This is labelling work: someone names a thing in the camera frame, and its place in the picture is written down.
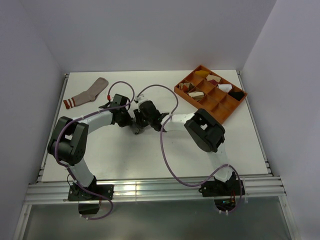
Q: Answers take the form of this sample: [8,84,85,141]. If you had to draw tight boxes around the grey sock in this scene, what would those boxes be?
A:
[132,126,141,135]

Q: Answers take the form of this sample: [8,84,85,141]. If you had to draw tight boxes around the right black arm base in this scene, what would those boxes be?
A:
[198,176,246,212]

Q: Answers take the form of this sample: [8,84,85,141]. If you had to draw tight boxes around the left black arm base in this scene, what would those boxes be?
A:
[67,183,114,220]

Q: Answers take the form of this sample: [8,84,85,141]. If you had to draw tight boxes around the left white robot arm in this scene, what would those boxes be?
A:
[47,94,133,200]

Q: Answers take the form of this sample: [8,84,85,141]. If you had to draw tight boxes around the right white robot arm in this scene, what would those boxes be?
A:
[133,100,239,195]

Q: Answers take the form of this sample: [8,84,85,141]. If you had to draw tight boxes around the beige sock with red stripes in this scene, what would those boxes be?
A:
[63,77,109,110]

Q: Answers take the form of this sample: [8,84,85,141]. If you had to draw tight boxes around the brown patterned rolled sock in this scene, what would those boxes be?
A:
[178,82,194,93]

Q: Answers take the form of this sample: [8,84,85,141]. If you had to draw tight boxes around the beige brown rolled sock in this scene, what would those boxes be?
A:
[188,91,205,102]

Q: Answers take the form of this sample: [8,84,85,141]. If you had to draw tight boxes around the orange compartment tray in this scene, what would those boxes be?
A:
[174,65,248,124]

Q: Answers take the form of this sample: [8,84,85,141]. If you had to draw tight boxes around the yellow rolled sock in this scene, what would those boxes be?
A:
[194,70,210,79]

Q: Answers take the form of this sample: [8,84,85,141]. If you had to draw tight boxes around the red beige rolled sock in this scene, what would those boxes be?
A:
[206,74,221,85]

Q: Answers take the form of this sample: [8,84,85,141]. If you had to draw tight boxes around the white rolled sock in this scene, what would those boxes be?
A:
[217,84,233,93]

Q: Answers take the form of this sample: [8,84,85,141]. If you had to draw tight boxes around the black rolled sock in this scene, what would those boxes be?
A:
[228,91,245,102]

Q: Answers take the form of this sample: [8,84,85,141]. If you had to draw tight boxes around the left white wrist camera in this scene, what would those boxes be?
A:
[107,94,115,103]

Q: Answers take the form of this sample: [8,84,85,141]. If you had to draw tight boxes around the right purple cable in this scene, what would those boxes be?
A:
[134,84,243,215]

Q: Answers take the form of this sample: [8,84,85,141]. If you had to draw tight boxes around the purple cable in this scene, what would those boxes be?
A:
[134,84,243,215]
[53,80,136,221]

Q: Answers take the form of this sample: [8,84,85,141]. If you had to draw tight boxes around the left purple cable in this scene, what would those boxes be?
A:
[53,80,136,221]

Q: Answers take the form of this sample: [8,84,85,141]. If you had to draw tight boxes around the aluminium frame rail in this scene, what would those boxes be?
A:
[23,175,286,205]

